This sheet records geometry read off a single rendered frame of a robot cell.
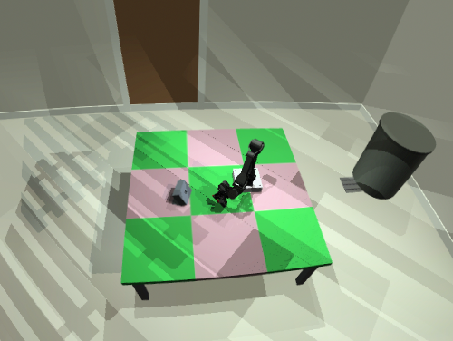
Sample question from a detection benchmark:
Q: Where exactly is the grey sloped panel with hole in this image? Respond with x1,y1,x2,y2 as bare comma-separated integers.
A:
172,180,192,207

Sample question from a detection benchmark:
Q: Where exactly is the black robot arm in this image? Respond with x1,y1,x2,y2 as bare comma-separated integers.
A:
217,138,265,200

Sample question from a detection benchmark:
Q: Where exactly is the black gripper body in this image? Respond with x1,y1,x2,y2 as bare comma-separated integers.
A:
219,180,233,208

